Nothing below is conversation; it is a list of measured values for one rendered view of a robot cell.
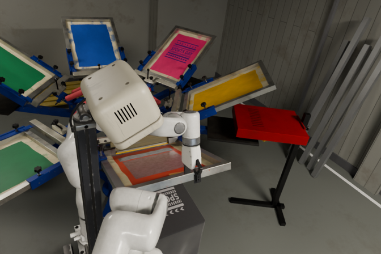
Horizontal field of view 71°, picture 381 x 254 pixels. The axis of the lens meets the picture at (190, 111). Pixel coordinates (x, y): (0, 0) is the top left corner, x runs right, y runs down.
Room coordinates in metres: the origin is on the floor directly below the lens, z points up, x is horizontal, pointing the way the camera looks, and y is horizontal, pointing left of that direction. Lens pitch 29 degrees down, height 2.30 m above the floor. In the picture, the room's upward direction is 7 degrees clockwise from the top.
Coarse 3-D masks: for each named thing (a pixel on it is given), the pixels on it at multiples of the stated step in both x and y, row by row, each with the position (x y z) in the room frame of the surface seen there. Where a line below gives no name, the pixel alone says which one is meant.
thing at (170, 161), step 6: (144, 150) 1.45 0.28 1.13; (150, 150) 1.44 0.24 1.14; (174, 150) 1.42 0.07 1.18; (150, 156) 1.32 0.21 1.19; (156, 156) 1.32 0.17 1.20; (162, 156) 1.31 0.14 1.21; (168, 156) 1.31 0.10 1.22; (174, 156) 1.31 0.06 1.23; (180, 156) 1.30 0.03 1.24; (156, 162) 1.22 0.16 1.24; (162, 162) 1.22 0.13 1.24; (168, 162) 1.22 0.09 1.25; (174, 162) 1.21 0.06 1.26; (180, 162) 1.21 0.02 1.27; (168, 168) 1.13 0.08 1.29; (174, 168) 1.12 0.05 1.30; (180, 168) 1.12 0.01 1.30
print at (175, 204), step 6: (162, 192) 1.27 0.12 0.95; (168, 192) 1.27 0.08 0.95; (174, 192) 1.28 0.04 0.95; (168, 198) 1.22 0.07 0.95; (174, 198) 1.23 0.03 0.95; (168, 204) 1.18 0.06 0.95; (174, 204) 1.18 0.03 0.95; (180, 204) 1.19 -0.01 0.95; (168, 210) 1.13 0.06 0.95; (174, 210) 1.13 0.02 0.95; (180, 210) 1.14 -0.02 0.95
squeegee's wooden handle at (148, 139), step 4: (148, 136) 1.48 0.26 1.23; (152, 136) 1.50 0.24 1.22; (156, 136) 1.51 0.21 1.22; (140, 140) 1.45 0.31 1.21; (144, 140) 1.46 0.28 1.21; (148, 140) 1.47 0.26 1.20; (152, 140) 1.48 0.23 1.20; (156, 140) 1.50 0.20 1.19; (160, 140) 1.51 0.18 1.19; (164, 140) 1.52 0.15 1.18; (112, 144) 1.36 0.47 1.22; (136, 144) 1.43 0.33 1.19; (140, 144) 1.44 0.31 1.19; (144, 144) 1.45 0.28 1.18; (148, 144) 1.46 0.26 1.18; (116, 148) 1.36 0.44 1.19; (128, 148) 1.39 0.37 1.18
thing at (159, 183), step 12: (180, 144) 1.52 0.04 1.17; (204, 156) 1.25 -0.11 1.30; (216, 156) 1.20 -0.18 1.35; (108, 168) 1.08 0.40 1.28; (204, 168) 1.04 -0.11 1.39; (216, 168) 1.06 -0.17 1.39; (228, 168) 1.09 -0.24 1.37; (120, 180) 0.93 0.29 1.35; (156, 180) 0.92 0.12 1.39; (168, 180) 0.93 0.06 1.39; (180, 180) 0.95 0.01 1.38
